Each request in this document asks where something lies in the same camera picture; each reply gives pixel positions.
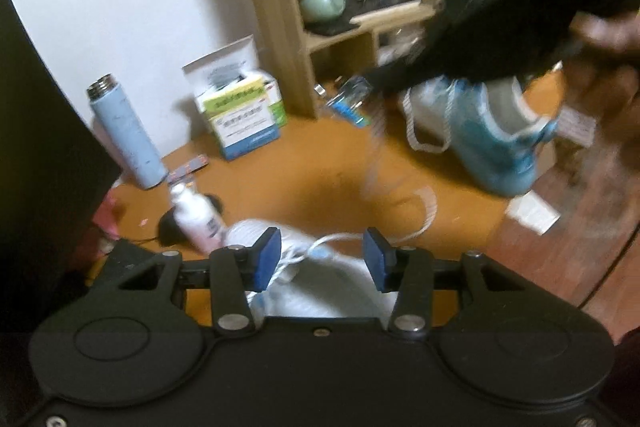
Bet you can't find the white shoelace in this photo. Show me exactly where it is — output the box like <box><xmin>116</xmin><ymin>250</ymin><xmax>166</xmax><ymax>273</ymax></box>
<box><xmin>402</xmin><ymin>79</ymin><xmax>453</xmax><ymax>154</ymax></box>
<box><xmin>280</xmin><ymin>107</ymin><xmax>439</xmax><ymax>283</ymax></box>

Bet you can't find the black computer mouse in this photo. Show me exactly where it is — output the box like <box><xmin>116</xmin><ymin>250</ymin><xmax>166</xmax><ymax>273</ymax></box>
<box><xmin>159</xmin><ymin>194</ymin><xmax>226</xmax><ymax>246</ymax></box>

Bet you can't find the yellow-green medicine box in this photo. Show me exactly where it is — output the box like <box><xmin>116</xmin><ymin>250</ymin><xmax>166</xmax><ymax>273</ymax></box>
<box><xmin>197</xmin><ymin>74</ymin><xmax>268</xmax><ymax>120</ymax></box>

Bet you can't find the pale green teapot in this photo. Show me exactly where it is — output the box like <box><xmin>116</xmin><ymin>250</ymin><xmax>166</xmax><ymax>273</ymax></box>
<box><xmin>300</xmin><ymin>0</ymin><xmax>348</xmax><ymax>26</ymax></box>

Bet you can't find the light wooden board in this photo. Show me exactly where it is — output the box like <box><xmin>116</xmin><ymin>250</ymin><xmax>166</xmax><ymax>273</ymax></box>
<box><xmin>350</xmin><ymin>1</ymin><xmax>423</xmax><ymax>26</ymax></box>

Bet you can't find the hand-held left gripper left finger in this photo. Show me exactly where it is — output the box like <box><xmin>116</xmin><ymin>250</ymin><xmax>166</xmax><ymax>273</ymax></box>
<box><xmin>117</xmin><ymin>227</ymin><xmax>282</xmax><ymax>339</ymax></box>

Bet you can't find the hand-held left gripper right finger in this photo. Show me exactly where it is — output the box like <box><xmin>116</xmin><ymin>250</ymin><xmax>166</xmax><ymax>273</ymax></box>
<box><xmin>362</xmin><ymin>227</ymin><xmax>526</xmax><ymax>340</ymax></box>

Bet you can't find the person's right hand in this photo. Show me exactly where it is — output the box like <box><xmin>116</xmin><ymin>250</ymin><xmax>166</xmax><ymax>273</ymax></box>
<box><xmin>562</xmin><ymin>9</ymin><xmax>640</xmax><ymax>128</ymax></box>

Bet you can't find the white open cardboard box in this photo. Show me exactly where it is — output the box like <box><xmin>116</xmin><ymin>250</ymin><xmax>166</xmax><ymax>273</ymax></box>
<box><xmin>181</xmin><ymin>35</ymin><xmax>261</xmax><ymax>108</ymax></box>

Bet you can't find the wooden desk shelf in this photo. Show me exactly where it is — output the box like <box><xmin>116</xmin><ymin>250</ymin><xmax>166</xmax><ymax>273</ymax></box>
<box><xmin>232</xmin><ymin>0</ymin><xmax>461</xmax><ymax>120</ymax></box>

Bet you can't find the white lotion bottle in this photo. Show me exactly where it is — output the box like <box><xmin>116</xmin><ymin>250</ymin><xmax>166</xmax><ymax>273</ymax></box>
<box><xmin>170</xmin><ymin>184</ymin><xmax>226</xmax><ymax>254</ymax></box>

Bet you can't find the clear plastic bag blue label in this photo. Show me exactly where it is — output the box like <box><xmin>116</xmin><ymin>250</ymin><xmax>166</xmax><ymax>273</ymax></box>
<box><xmin>315</xmin><ymin>74</ymin><xmax>382</xmax><ymax>128</ymax></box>

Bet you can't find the blue and white medicine box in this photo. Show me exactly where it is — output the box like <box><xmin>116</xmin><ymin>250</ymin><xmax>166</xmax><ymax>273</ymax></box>
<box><xmin>212</xmin><ymin>104</ymin><xmax>282</xmax><ymax>160</ymax></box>

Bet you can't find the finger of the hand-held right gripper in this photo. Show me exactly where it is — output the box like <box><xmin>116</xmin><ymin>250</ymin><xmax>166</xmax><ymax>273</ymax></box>
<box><xmin>364</xmin><ymin>49</ymin><xmax>443</xmax><ymax>98</ymax></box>

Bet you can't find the white paper slip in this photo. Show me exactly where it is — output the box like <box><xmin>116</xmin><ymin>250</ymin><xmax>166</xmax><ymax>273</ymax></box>
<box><xmin>505</xmin><ymin>191</ymin><xmax>561</xmax><ymax>236</ymax></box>
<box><xmin>559</xmin><ymin>109</ymin><xmax>597</xmax><ymax>142</ymax></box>

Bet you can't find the green and white medicine box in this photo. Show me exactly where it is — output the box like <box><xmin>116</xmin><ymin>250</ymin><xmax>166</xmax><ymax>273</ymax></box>
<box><xmin>260</xmin><ymin>74</ymin><xmax>289</xmax><ymax>128</ymax></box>

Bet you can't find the pink box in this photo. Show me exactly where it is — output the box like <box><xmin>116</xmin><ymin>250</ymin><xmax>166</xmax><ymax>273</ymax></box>
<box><xmin>92</xmin><ymin>192</ymin><xmax>122</xmax><ymax>241</ymax></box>

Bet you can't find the white and blue sneaker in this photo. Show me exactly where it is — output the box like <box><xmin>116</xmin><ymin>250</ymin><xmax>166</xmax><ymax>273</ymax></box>
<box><xmin>402</xmin><ymin>74</ymin><xmax>561</xmax><ymax>198</ymax></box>
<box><xmin>227</xmin><ymin>218</ymin><xmax>401</xmax><ymax>322</ymax></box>

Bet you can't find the black tea tray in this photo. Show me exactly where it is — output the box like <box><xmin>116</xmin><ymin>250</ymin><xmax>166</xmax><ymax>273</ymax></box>
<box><xmin>302</xmin><ymin>0</ymin><xmax>426</xmax><ymax>36</ymax></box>

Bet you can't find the light blue thermos bottle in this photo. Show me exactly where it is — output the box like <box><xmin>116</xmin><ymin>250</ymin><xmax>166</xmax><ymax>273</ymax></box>
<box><xmin>86</xmin><ymin>76</ymin><xmax>168</xmax><ymax>190</ymax></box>

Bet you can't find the black computer monitor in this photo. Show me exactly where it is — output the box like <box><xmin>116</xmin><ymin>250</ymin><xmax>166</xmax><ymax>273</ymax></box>
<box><xmin>0</xmin><ymin>0</ymin><xmax>124</xmax><ymax>333</ymax></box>

